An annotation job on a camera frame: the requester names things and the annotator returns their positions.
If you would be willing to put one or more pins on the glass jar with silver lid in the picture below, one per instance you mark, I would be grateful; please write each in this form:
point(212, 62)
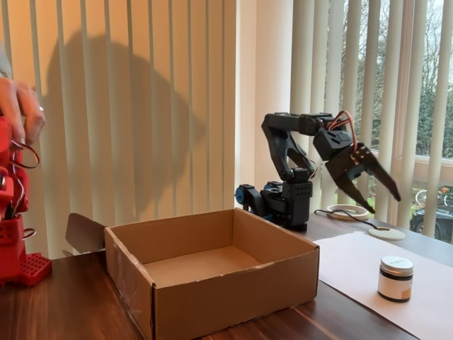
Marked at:
point(394, 283)

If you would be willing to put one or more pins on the red leader arm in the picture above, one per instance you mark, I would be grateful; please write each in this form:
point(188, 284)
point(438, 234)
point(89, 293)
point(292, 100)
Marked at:
point(10, 248)

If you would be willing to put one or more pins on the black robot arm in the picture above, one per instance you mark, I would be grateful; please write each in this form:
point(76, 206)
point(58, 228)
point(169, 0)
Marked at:
point(279, 141)

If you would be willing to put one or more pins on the open cardboard box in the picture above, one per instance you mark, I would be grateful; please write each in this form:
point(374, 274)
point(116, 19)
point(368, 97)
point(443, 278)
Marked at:
point(230, 304)

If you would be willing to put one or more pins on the person's hand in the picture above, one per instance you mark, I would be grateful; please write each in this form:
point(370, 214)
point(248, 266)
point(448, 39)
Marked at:
point(21, 102)

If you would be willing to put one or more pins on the white masking tape roll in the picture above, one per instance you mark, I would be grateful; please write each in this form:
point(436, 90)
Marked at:
point(348, 217)

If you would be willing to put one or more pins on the dark parked car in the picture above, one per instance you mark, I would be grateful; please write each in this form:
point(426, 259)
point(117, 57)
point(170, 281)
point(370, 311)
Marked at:
point(417, 220)

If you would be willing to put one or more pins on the white paper sheet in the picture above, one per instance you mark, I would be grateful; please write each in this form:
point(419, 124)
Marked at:
point(354, 262)

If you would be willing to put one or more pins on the blue and black table clamp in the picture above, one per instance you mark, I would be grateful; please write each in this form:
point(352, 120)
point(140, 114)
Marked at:
point(240, 194)

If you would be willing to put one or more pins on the white vertical window blinds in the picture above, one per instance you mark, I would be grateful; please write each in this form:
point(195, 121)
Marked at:
point(106, 106)

